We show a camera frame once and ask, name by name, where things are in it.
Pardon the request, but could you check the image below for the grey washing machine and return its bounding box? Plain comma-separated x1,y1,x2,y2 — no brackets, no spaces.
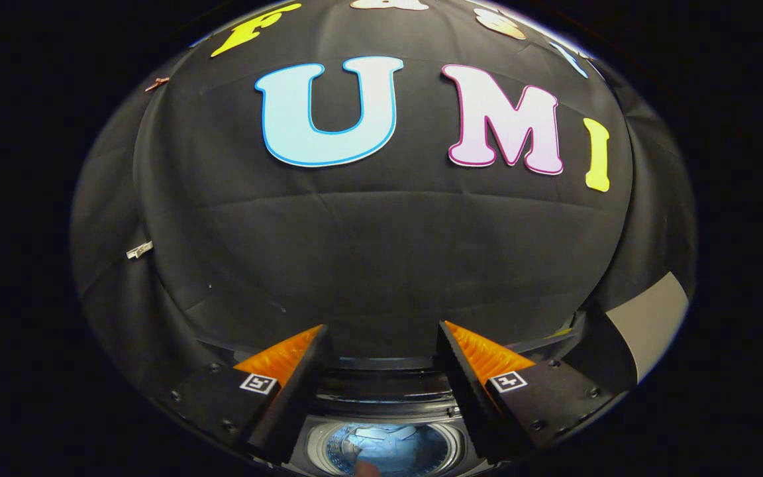
289,414,488,477

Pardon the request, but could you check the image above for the dark washing machine lid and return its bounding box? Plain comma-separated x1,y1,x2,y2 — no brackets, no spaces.
196,311,587,421

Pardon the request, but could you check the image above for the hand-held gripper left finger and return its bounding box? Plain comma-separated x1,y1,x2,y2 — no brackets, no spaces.
168,323,334,466

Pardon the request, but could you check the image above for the light blue polo shirt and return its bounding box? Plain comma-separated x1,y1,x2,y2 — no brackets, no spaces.
342,425,452,477

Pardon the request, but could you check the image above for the grey cabinet with dark top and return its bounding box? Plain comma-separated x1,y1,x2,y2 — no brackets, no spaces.
564,272,690,398

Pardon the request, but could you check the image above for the black backdrop cloth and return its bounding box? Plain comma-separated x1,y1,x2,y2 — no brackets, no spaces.
70,0,697,398

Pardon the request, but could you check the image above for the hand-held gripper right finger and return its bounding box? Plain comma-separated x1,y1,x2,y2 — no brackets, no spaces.
436,320,621,464

